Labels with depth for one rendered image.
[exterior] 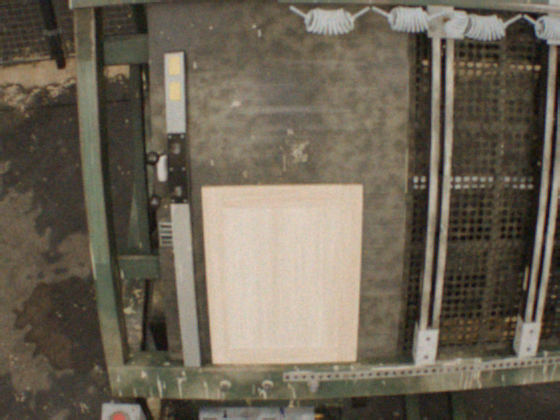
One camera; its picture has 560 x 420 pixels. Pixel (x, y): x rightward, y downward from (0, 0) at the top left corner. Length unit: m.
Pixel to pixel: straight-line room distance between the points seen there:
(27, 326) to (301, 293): 1.72
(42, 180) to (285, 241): 2.16
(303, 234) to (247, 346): 0.40
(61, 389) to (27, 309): 0.47
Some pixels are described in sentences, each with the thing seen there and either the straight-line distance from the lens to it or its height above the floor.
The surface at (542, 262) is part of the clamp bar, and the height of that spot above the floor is 1.19.
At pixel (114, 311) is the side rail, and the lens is 2.34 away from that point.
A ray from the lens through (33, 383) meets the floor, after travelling 3.53.
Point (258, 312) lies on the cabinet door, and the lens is 2.33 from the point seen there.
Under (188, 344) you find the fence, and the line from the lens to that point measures 2.37.
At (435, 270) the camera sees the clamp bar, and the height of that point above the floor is 1.17.
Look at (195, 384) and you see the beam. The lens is 2.44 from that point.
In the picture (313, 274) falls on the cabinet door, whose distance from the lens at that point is 2.28.
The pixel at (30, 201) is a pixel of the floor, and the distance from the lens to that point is 4.09.
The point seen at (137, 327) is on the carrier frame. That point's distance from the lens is 2.63.
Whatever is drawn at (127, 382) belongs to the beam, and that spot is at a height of 0.86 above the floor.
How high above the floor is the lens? 3.07
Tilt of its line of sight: 53 degrees down
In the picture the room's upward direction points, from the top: 1 degrees counter-clockwise
